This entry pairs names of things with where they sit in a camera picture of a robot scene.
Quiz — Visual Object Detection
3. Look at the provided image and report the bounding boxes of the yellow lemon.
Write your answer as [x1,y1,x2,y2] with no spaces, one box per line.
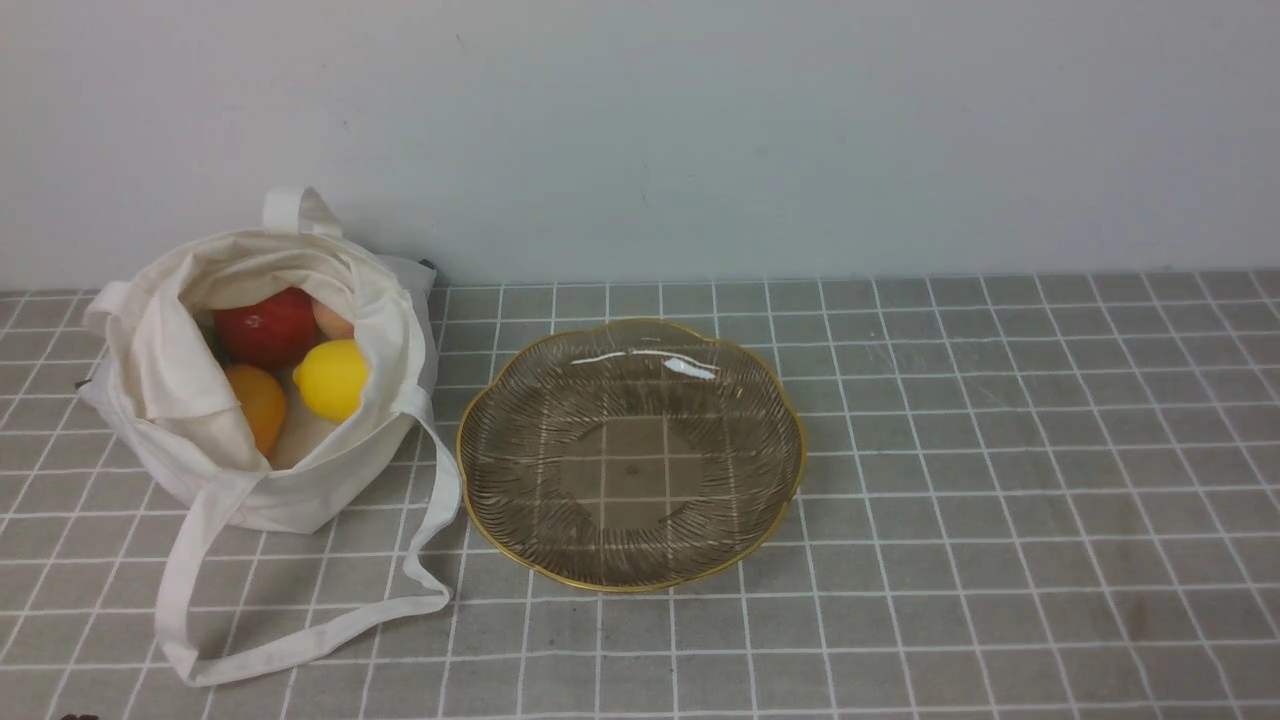
[292,340,369,424]

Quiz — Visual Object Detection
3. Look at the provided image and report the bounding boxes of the red apple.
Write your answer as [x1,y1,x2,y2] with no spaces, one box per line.
[212,287,320,372]

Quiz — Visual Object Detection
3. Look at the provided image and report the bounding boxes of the gold-rimmed glass plate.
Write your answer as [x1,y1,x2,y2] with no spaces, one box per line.
[456,319,808,593]

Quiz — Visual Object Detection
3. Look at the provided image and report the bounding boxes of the orange fruit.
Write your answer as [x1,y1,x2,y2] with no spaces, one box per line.
[224,363,287,456]

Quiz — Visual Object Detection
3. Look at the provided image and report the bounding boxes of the white cloth tote bag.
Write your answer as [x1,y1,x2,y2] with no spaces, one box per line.
[78,187,461,687]

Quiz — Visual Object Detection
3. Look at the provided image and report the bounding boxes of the grey checked tablecloth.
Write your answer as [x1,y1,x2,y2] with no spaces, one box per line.
[1,269,1279,719]

